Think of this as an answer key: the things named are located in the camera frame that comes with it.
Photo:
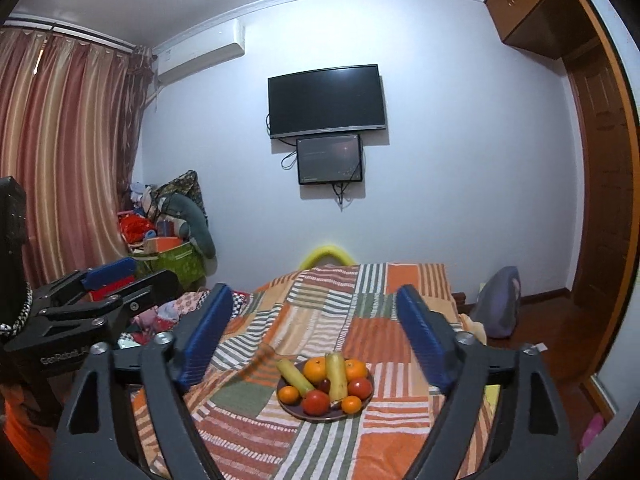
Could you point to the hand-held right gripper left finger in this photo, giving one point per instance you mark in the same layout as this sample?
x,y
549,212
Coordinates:
x,y
202,340

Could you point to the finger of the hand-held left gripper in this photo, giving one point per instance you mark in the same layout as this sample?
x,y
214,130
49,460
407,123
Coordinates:
x,y
150,287
110,272

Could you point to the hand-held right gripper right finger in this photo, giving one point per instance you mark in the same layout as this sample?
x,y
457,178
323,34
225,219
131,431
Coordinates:
x,y
425,340

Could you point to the large orange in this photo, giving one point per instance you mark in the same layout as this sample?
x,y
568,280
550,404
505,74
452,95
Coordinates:
x,y
356,370
315,370

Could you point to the red tomato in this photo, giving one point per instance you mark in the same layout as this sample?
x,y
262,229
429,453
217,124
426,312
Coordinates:
x,y
316,402
360,388

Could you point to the yellow corn cob piece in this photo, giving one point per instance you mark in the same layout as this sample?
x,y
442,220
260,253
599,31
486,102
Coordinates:
x,y
336,375

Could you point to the small tangerine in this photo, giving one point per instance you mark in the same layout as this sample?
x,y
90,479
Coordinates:
x,y
289,395
351,404

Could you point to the pale green corn cob piece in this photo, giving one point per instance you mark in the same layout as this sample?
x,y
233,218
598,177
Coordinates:
x,y
295,375

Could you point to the purple plate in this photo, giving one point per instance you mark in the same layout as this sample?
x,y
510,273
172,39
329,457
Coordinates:
x,y
300,412

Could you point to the red plastic stool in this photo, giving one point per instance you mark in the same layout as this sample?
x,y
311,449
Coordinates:
x,y
112,292

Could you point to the floral pink cloth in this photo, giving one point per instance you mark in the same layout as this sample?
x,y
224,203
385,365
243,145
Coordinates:
x,y
170,307

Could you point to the striped patchwork blanket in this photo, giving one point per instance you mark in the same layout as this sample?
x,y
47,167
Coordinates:
x,y
390,320

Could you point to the orange box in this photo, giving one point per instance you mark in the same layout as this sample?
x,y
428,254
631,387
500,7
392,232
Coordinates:
x,y
162,245

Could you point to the red plastic bag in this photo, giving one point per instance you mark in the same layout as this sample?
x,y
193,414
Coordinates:
x,y
135,227

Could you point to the checkered cloth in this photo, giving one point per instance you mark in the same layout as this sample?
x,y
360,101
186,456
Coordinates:
x,y
242,299

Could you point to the grey plush pillow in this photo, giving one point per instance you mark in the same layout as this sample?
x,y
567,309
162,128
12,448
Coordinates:
x,y
195,225

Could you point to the grey backpack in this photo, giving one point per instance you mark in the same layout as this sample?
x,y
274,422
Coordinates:
x,y
497,305

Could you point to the orange cloth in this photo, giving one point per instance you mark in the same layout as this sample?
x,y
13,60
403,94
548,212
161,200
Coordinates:
x,y
25,440

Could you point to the patterned dark cushion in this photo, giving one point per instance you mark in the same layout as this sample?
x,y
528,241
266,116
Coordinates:
x,y
182,182

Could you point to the white paper scrap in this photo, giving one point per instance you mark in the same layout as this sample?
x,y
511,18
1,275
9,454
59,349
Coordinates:
x,y
539,347

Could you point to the striped pink curtain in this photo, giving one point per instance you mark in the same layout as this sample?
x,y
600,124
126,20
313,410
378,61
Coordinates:
x,y
70,160

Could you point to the yellow chair back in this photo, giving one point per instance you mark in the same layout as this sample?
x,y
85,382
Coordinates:
x,y
327,252

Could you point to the pink plastic item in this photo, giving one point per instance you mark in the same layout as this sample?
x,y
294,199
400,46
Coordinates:
x,y
592,432

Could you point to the white sliding wardrobe panel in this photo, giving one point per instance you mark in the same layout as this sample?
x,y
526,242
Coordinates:
x,y
617,360

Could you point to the brown wooden door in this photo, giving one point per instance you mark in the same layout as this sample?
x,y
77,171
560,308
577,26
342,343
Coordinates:
x,y
602,185

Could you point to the white air conditioner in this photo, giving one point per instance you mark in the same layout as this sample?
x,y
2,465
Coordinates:
x,y
200,52

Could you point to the wooden overhead cabinet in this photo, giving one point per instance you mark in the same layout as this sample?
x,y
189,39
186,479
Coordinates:
x,y
535,10

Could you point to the small black wall monitor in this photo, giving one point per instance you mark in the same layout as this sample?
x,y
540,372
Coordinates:
x,y
330,159

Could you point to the curtain rail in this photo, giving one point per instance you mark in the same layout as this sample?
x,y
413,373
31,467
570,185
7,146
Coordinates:
x,y
75,32

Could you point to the wall-mounted black television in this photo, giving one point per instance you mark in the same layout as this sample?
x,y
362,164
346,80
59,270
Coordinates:
x,y
327,100

